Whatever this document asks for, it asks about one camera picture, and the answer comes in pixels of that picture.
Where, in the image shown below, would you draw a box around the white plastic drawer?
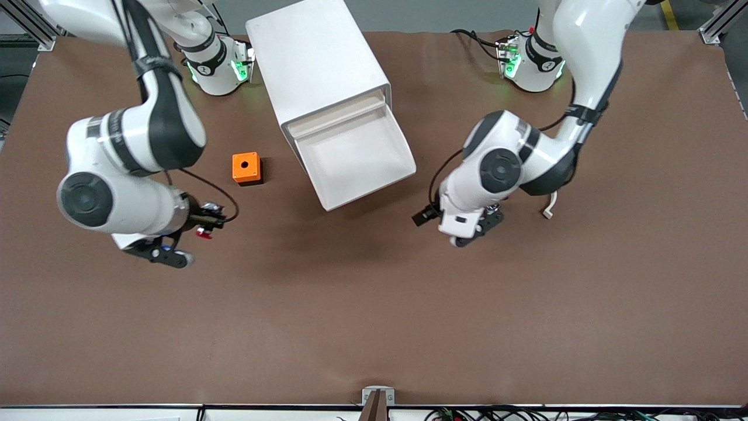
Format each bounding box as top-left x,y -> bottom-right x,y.
289,96 -> 387,139
290,105 -> 417,212

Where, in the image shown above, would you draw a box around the white drawer cabinet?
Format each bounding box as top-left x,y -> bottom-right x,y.
245,0 -> 393,176

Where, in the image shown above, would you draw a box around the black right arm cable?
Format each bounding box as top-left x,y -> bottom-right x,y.
167,168 -> 239,224

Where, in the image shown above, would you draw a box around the orange button enclosure box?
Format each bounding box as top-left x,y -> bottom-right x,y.
232,152 -> 263,187

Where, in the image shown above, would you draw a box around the black base cable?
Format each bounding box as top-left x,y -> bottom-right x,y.
450,28 -> 504,62

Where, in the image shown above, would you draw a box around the silver metal bracket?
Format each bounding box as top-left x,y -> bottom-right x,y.
362,386 -> 396,407

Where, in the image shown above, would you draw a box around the brown post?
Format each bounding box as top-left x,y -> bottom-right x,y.
358,391 -> 389,421

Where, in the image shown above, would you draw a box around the white table edge rail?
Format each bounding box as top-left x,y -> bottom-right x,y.
0,403 -> 748,421

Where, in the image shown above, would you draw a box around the black cable bundle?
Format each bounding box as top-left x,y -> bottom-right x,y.
424,406 -> 748,421

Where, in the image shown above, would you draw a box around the aluminium frame profile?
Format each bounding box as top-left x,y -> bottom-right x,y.
0,0 -> 59,52
698,0 -> 748,46

